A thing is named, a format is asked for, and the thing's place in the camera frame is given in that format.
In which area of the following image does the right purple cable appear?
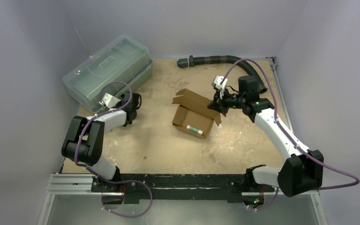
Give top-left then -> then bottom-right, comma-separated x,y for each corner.
218,58 -> 360,213

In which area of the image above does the small green white vial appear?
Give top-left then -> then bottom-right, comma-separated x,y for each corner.
186,125 -> 203,135

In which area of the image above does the brown cardboard box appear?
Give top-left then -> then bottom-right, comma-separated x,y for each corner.
172,89 -> 222,139

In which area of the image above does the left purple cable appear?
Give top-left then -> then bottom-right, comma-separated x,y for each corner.
74,81 -> 153,219

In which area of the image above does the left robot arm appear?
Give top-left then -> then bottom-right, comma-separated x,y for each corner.
61,92 -> 142,192

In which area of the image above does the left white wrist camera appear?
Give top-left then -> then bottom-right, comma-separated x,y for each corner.
99,93 -> 121,108

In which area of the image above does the clear plastic storage box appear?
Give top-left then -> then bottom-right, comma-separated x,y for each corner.
62,35 -> 153,113

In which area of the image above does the black corrugated hose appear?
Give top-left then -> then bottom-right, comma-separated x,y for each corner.
177,55 -> 268,94

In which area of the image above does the aluminium frame profile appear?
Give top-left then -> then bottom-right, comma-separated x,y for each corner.
38,174 -> 328,225

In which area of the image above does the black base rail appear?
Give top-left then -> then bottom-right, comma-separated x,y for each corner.
91,173 -> 275,204

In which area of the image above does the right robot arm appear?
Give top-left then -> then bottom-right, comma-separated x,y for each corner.
208,75 -> 323,197

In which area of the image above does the purple cable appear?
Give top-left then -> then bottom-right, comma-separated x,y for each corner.
218,58 -> 360,213
74,81 -> 153,219

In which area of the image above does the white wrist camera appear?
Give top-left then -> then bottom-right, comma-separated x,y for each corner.
99,93 -> 121,108
211,75 -> 228,91

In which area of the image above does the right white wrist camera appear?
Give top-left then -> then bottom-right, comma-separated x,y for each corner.
211,75 -> 228,91

